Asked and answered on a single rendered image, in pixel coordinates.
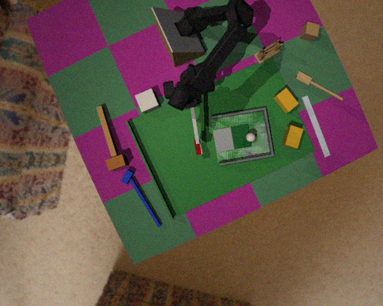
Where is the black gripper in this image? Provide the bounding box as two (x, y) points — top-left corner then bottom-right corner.
(163, 81), (215, 99)

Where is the grey flat bar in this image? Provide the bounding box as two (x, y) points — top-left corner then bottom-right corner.
(301, 96), (330, 157)

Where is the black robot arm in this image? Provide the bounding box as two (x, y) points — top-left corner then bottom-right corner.
(167, 0), (254, 111)

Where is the green mat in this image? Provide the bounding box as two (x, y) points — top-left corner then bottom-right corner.
(129, 57), (315, 217)

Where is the white ball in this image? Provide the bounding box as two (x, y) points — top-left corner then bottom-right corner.
(246, 132), (256, 142)

